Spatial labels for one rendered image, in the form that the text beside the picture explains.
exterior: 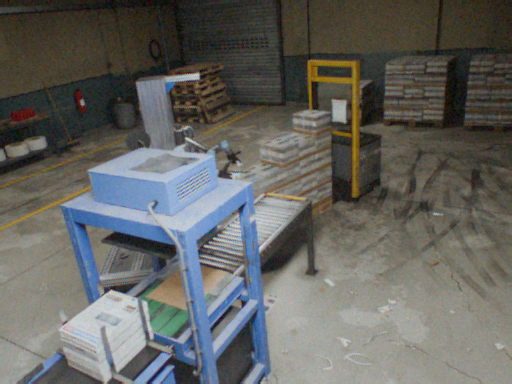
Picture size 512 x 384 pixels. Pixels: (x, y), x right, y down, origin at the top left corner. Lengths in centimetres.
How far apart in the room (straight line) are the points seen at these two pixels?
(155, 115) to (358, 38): 774
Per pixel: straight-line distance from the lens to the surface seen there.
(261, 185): 472
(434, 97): 928
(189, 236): 221
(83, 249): 291
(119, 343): 255
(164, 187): 230
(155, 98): 409
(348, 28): 1123
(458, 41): 1075
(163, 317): 288
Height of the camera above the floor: 253
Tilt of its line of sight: 23 degrees down
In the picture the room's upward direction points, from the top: 5 degrees counter-clockwise
